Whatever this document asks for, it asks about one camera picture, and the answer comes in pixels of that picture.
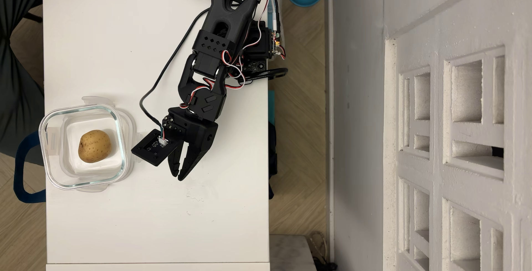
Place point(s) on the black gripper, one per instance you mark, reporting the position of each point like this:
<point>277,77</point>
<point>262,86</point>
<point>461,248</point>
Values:
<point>197,132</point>

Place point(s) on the brown potato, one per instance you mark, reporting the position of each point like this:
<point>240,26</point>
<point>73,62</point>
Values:
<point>94,146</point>

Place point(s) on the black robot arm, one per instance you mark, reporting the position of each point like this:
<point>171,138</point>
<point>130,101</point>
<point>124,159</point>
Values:
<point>226,13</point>

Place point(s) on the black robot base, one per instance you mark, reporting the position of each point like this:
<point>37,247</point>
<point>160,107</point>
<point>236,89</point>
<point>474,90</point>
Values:
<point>259,46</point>

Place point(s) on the black fabric item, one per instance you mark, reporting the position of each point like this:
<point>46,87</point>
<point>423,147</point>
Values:
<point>272,158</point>

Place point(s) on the black table clamp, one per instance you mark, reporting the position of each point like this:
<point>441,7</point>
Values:
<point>270,73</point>

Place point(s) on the clear glass food container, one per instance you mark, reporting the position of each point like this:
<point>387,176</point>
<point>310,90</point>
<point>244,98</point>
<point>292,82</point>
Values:
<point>62,171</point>

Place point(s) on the white marble stool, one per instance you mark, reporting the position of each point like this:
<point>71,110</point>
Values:
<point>291,254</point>

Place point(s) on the motor controller circuit board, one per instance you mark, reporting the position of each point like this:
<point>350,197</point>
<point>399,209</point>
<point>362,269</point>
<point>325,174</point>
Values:
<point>276,44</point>

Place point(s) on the dark green garment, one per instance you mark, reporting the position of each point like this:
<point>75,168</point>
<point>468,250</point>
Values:
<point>18,75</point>

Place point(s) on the white lattice block screen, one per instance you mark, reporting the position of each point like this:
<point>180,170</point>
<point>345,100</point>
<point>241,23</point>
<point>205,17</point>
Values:
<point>457,158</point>

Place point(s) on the black square wrist camera module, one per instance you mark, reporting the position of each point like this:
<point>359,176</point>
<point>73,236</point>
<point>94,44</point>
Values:
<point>153,148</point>

